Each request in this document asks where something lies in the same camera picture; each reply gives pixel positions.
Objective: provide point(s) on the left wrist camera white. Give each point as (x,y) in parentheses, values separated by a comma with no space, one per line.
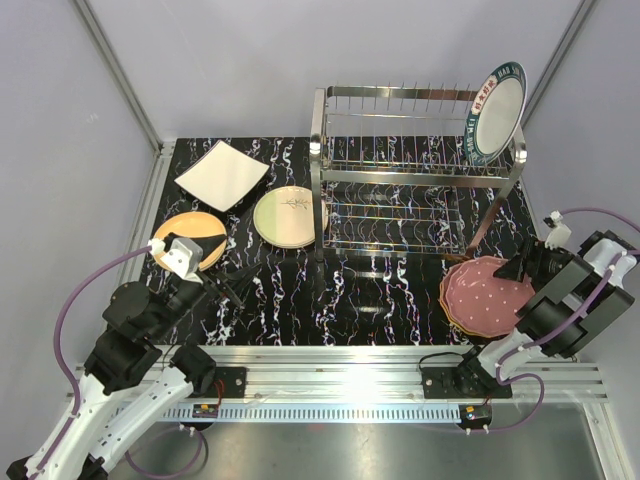
(182,257)

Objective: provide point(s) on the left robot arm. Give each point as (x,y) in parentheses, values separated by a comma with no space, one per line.
(96,431)

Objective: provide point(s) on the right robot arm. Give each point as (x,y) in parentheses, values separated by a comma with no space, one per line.
(576,296)

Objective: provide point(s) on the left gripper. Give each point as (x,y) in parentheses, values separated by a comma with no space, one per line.
(235,281)

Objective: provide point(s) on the pink dotted plate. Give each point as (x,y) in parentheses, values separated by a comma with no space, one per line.
(447,310)
(479,304)

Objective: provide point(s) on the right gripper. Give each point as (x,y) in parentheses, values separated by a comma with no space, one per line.
(514,268)

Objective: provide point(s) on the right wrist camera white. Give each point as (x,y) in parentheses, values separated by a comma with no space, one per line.
(559,233)

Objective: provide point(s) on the stainless steel dish rack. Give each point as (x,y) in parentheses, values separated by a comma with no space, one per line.
(390,177)

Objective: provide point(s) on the grey green-rimmed plate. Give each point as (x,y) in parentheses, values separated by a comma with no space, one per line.
(494,114)

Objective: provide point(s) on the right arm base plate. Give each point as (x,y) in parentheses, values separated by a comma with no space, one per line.
(449,383)

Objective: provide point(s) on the cream bordered plate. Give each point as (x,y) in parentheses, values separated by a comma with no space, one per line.
(284,217)

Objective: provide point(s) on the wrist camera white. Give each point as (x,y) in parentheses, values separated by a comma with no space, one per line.
(182,257)
(559,233)

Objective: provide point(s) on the yellow dotted plate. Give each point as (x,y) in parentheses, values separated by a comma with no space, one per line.
(452,320)

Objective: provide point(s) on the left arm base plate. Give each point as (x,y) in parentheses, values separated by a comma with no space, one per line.
(230,381)

